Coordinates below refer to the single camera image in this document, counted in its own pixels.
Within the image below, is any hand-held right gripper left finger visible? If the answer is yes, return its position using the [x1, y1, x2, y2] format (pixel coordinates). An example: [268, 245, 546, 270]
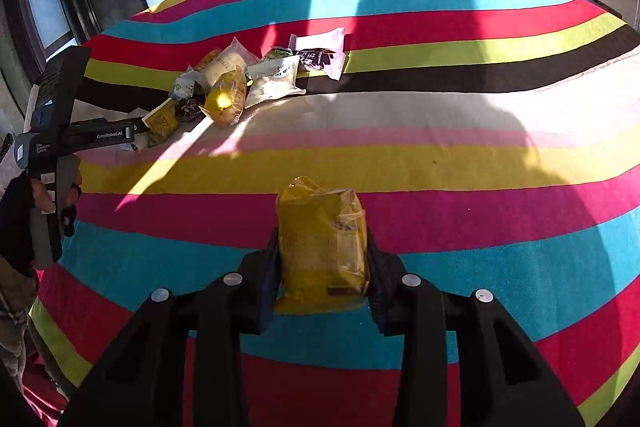
[57, 234, 282, 427]

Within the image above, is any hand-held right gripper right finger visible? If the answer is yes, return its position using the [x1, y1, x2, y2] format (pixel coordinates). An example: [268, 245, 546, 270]
[365, 237, 587, 427]

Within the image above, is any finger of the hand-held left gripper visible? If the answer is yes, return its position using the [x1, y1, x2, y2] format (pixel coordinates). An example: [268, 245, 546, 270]
[106, 117, 148, 144]

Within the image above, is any small yellow snack packet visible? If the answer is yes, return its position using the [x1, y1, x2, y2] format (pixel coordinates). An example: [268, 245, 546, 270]
[142, 99, 180, 148]

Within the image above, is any person's left forearm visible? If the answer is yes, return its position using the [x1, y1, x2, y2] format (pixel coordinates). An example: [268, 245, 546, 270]
[0, 257, 41, 358]

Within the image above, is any person's left hand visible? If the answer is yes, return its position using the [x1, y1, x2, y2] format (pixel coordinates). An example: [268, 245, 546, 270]
[0, 172, 84, 279]

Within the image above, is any small dark snack packet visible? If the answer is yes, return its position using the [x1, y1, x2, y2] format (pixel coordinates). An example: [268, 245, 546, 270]
[174, 95, 206, 122]

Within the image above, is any grey-green snack packet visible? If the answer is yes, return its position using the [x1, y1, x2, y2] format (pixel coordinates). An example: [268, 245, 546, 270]
[168, 66, 206, 103]

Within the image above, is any clear yellow cake packet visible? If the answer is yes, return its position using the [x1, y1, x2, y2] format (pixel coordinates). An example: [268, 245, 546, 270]
[200, 69, 249, 128]

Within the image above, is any orange snack packet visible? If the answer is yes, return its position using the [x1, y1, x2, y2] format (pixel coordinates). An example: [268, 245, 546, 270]
[193, 48, 224, 73]

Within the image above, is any striped colourful tablecloth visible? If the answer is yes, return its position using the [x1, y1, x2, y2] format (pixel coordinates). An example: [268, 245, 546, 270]
[27, 0, 640, 427]

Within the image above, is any white and green snack packet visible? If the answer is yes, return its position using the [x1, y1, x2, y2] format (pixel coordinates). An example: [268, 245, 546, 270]
[244, 55, 307, 110]

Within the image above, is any dark green snack packet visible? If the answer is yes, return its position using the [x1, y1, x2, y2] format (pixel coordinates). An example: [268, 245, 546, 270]
[263, 46, 296, 63]

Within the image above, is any pink snack packet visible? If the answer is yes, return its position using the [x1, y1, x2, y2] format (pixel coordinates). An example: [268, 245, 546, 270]
[288, 27, 347, 81]

